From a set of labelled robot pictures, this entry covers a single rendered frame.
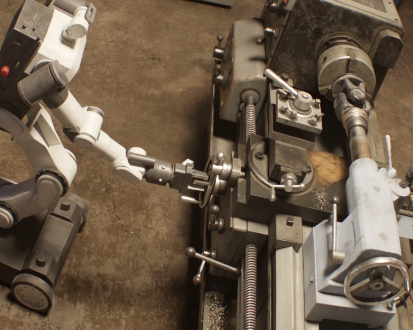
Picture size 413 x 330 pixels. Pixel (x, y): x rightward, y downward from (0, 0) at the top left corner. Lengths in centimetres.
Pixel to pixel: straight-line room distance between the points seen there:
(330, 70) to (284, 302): 102
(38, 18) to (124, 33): 232
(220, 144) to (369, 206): 132
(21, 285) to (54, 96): 98
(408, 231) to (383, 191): 42
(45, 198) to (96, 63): 172
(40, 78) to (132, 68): 219
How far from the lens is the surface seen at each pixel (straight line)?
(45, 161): 293
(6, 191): 321
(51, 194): 296
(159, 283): 350
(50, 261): 318
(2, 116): 283
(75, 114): 256
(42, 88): 244
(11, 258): 322
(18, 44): 256
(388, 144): 259
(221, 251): 280
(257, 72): 338
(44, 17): 263
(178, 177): 278
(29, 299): 323
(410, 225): 296
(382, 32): 321
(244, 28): 372
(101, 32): 485
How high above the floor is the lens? 269
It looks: 41 degrees down
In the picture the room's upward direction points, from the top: 21 degrees clockwise
